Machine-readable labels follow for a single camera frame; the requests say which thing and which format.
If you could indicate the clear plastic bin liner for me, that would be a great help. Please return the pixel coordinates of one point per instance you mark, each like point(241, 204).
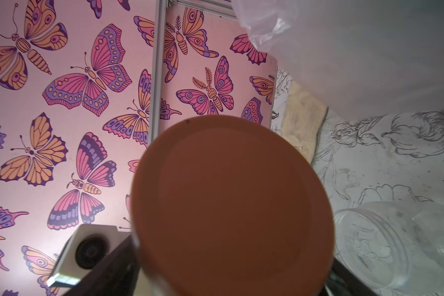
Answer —
point(360, 58)

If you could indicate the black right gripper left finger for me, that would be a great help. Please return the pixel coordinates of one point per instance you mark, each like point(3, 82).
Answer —
point(115, 275)

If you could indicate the clear peanut jar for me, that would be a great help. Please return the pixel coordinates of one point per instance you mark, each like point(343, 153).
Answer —
point(397, 246)

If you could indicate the beige work glove left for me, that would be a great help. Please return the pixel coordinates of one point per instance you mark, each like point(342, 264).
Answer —
point(303, 117)

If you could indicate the aluminium frame post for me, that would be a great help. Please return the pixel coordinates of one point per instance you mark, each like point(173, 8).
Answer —
point(157, 64)

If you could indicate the brown jar lid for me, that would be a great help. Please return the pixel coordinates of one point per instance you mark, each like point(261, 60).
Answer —
point(221, 206)

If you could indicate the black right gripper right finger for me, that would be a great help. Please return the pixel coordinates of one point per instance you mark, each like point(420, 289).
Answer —
point(341, 282)

